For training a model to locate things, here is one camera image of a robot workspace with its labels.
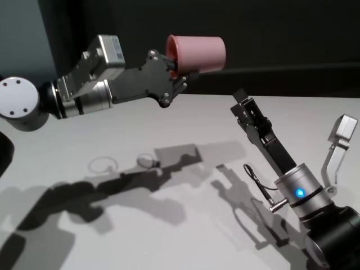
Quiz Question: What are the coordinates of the silver camera bracket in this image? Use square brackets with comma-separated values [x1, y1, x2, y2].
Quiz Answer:
[57, 46, 123, 101]
[320, 137, 351, 198]

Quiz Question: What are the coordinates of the silver right camera bracket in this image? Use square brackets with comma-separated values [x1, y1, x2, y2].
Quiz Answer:
[320, 137, 351, 198]

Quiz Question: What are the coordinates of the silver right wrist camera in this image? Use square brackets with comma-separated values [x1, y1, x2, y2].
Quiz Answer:
[328, 113, 359, 142]

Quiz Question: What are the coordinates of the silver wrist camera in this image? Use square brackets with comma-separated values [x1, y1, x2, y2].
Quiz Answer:
[96, 34, 127, 69]
[328, 113, 359, 142]

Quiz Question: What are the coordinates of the pink plastic cup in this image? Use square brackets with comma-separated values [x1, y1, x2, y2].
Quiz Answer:
[165, 34, 227, 79]

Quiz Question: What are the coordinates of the thin grey horizontal bar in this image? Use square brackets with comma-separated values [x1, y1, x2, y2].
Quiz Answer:
[224, 61, 360, 77]

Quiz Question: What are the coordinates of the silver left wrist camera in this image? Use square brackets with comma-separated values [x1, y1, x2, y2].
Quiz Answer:
[96, 34, 127, 69]

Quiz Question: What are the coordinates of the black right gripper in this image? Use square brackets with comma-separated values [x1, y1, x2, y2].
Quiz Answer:
[230, 87, 298, 178]

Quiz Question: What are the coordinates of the silver left camera bracket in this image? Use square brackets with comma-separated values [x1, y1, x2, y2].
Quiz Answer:
[57, 46, 123, 101]

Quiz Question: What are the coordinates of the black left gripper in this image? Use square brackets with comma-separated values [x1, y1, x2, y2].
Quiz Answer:
[111, 49, 200, 109]

